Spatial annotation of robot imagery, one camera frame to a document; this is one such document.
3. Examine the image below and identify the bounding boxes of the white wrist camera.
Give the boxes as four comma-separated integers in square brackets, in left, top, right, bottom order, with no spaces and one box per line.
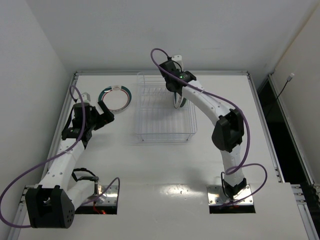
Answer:
[172,54,184,69]
[81,92,91,103]

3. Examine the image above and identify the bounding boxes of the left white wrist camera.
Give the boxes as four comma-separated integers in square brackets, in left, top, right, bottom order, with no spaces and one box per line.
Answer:
[81,92,91,103]

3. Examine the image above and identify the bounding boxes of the green red rimmed plate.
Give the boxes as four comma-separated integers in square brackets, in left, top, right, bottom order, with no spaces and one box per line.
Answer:
[98,85,132,114]
[173,92,183,109]

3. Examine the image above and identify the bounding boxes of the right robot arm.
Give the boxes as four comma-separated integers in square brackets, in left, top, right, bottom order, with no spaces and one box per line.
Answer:
[158,58,250,200]

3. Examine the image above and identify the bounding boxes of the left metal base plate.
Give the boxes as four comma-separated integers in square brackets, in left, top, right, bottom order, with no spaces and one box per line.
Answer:
[82,185,119,207]

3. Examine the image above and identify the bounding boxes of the white wire dish rack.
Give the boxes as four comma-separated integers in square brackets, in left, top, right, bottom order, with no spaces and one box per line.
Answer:
[135,72,198,143]

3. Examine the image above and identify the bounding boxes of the black wall cable with plug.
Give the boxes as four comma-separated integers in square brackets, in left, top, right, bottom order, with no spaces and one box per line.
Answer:
[276,72,295,100]

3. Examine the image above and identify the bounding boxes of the metal base plate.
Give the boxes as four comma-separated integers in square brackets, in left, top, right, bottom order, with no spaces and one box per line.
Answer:
[207,184,254,207]
[82,185,119,207]

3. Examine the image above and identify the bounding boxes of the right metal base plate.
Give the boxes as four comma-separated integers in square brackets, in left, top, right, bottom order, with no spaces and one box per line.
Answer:
[207,184,254,207]

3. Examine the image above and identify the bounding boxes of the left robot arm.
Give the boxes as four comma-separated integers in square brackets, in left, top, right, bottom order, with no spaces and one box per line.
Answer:
[25,100,115,229]

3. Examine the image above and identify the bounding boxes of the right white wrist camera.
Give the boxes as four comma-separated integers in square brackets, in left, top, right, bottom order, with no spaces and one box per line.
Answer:
[172,54,184,69]

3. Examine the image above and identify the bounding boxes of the dark green patterned plate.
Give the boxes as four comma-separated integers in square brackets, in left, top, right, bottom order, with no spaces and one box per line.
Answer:
[180,97,187,108]

